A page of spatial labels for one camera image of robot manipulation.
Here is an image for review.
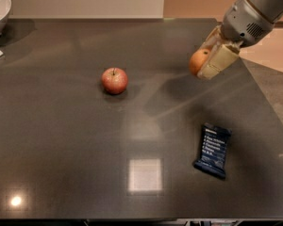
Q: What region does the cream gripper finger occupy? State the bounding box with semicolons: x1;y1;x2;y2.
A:
197;44;239;79
200;25;225;50

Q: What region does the orange fruit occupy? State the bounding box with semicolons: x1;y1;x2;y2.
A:
189;48;210;75

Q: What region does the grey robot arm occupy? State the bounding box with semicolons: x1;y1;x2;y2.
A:
190;0;283;79

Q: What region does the dark blue snack bar wrapper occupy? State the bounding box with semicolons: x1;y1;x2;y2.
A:
194;123;232;179

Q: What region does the red apple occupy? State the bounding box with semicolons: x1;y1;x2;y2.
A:
101;67;128;95

